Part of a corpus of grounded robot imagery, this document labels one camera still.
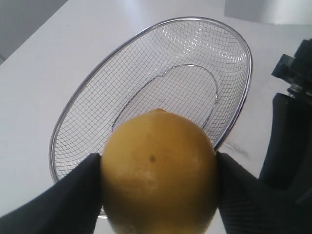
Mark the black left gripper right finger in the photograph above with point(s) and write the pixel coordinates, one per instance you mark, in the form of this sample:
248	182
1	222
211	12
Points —
248	206

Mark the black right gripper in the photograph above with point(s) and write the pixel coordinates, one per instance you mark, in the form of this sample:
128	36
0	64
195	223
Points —
288	163

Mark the yellow lemon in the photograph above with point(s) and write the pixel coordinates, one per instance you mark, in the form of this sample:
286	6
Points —
159	176

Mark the oval steel mesh basket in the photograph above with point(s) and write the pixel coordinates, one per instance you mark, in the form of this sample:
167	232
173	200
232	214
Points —
196	67

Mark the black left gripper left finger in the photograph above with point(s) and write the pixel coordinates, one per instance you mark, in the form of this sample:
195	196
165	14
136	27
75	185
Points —
71	206

